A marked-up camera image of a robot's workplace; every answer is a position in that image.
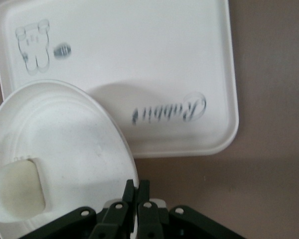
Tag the cream rabbit print tray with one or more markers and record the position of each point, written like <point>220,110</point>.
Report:
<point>139,62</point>

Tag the brown table mat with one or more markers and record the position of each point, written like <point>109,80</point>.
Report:
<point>271,124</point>

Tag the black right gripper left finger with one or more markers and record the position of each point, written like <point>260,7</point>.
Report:
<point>109,219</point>

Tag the pale steamed bun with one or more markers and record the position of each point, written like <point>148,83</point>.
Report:
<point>17,189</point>

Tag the cream round plate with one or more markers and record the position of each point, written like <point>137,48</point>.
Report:
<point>77,149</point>

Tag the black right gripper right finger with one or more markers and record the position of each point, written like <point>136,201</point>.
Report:
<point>169,221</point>

